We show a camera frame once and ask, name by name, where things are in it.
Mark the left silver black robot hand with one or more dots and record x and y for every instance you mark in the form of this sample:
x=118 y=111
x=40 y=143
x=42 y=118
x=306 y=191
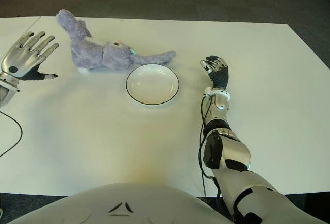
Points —
x=23 y=56

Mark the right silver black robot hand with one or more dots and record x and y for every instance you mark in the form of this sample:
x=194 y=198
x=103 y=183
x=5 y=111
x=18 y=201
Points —
x=219 y=74

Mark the purple plush bunny doll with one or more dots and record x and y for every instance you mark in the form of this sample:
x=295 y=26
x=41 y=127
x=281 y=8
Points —
x=113 y=56

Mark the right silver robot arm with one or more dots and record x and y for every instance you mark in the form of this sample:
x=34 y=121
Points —
x=237 y=157

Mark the white plate black rim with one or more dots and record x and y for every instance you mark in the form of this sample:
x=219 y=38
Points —
x=152 y=85

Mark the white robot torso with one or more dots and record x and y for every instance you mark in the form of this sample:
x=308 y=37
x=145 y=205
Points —
x=123 y=203

